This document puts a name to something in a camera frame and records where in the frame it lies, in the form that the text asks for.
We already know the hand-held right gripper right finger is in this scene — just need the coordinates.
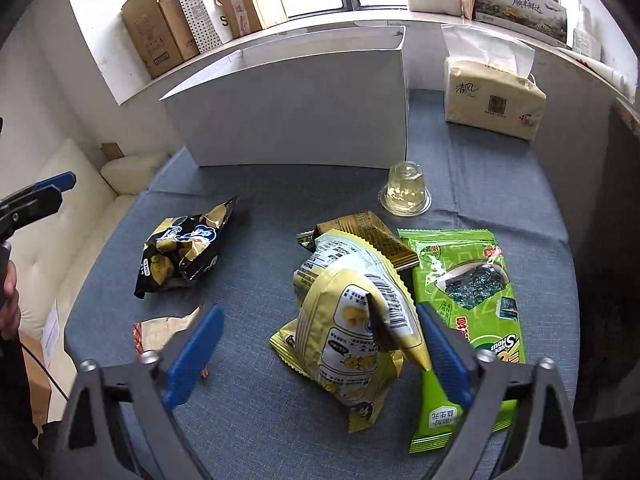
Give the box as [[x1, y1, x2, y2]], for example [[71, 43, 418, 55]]
[[414, 302, 586, 480]]

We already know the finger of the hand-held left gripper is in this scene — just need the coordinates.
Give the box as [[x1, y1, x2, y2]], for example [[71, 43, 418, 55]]
[[0, 171, 77, 241]]

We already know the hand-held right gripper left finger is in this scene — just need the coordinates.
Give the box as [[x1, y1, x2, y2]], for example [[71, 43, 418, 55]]
[[50, 304, 226, 480]]

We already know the beige packet with orange edges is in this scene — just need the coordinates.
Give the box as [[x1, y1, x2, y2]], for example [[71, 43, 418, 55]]
[[132, 304, 213, 382]]

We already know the green seaweed snack packet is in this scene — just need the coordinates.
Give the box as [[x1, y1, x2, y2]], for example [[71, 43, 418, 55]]
[[397, 228, 527, 454]]

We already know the pale yellow snack packet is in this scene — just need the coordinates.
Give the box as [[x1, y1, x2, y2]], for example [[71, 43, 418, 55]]
[[269, 229, 434, 434]]

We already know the black and yellow snack bag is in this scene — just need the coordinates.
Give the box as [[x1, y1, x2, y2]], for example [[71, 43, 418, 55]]
[[133, 197, 239, 300]]

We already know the golden snack packet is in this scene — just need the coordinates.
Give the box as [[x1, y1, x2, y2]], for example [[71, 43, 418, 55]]
[[297, 211, 420, 272]]

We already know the clear jelly cup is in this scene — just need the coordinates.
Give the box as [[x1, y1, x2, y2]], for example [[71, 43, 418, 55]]
[[378, 160, 432, 217]]

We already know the white cardboard box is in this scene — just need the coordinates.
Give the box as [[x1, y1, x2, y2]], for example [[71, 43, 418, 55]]
[[159, 25, 409, 168]]

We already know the person's left hand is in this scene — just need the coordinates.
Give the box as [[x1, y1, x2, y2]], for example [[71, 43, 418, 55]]
[[0, 259, 21, 341]]

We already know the cream leather sofa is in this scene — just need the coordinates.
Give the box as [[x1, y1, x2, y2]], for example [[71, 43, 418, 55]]
[[10, 137, 169, 342]]

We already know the brown cardboard box on floor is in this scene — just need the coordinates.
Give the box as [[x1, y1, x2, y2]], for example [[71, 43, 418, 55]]
[[20, 332, 54, 434]]

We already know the tall brown cardboard box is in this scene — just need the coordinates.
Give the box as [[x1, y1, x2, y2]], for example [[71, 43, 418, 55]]
[[121, 0, 199, 80]]

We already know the person's dark clothing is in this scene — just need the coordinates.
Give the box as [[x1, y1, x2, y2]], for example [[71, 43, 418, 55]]
[[0, 337, 68, 480]]

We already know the polka dot paper bag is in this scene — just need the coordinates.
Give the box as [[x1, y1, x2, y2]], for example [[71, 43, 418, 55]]
[[168, 0, 221, 54]]

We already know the small open cardboard box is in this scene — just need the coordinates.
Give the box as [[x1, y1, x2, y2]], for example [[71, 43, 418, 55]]
[[211, 0, 290, 38]]

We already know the cream tissue pack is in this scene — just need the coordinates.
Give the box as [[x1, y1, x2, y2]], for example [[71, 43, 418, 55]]
[[442, 25, 547, 141]]

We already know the white tube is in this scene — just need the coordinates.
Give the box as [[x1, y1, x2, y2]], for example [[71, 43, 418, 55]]
[[575, 52, 632, 92]]

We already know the white plastic bottle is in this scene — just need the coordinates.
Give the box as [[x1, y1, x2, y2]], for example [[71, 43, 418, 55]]
[[572, 5, 604, 59]]

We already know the landscape printed box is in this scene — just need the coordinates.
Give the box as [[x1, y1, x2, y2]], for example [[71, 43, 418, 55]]
[[472, 0, 569, 44]]

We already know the black cable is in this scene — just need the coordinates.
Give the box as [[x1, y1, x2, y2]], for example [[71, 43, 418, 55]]
[[17, 339, 71, 404]]

